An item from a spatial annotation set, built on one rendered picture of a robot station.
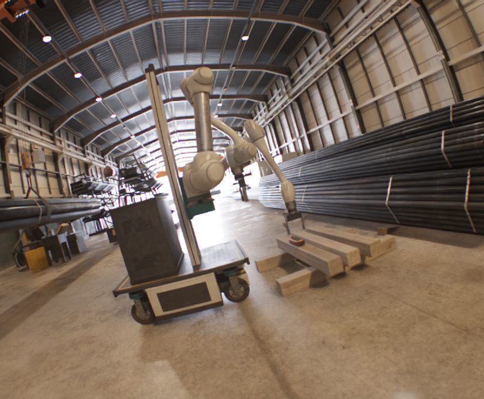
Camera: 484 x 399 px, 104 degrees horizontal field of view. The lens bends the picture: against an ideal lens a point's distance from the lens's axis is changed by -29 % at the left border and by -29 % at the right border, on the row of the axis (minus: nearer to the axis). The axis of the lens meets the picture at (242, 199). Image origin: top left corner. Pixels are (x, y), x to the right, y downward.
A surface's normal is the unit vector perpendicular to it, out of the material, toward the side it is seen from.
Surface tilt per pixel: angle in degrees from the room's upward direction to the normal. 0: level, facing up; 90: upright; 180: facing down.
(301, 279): 90
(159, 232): 90
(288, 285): 90
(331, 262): 90
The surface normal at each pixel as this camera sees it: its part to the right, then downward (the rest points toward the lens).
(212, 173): 0.53, 0.02
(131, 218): 0.14, 0.03
